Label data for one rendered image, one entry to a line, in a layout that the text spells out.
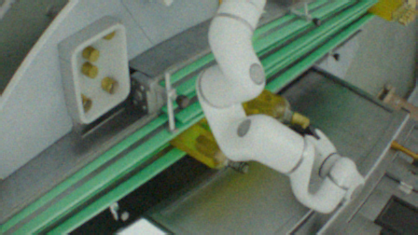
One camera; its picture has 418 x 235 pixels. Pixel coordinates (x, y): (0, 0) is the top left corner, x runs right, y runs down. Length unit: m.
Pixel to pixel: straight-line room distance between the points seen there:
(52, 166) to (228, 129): 0.47
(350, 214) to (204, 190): 0.43
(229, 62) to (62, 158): 0.54
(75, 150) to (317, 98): 0.89
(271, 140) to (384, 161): 0.66
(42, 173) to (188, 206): 0.43
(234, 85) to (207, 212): 0.47
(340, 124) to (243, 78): 0.79
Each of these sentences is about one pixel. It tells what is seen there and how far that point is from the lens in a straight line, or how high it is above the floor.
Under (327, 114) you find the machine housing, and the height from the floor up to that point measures 1.08.
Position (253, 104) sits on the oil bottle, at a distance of 1.46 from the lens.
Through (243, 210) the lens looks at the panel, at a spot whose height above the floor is 1.16.
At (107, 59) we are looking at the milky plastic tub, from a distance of 1.37.
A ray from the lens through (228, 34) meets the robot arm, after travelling 1.02.
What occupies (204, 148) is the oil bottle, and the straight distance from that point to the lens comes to 1.34.
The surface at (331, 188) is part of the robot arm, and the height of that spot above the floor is 1.40.
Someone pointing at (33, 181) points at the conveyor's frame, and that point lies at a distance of 1.28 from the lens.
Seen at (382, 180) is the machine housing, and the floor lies 1.44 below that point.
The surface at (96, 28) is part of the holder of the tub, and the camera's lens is 1.28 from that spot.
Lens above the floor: 1.78
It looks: 35 degrees down
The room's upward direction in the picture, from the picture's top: 118 degrees clockwise
